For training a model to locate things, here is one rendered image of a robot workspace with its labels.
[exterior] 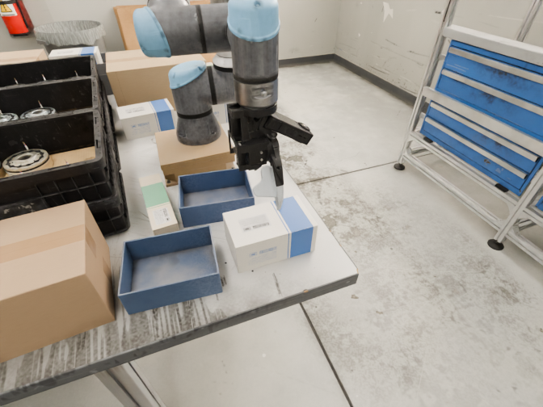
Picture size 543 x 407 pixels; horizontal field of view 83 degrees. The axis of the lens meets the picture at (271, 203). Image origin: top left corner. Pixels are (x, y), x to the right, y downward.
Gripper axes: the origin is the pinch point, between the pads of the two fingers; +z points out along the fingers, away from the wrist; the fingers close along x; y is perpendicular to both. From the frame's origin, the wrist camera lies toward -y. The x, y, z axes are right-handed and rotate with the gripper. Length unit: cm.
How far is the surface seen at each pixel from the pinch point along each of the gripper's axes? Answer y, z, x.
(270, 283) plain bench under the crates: 4.1, 18.1, 11.3
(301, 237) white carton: -5.8, 11.9, 6.1
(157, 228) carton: 26.0, 12.0, -9.5
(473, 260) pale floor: -118, 89, -10
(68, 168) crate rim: 39.6, -4.8, -16.1
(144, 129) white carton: 26, 15, -71
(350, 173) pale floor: -100, 89, -102
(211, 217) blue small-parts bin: 12.3, 16.0, -12.7
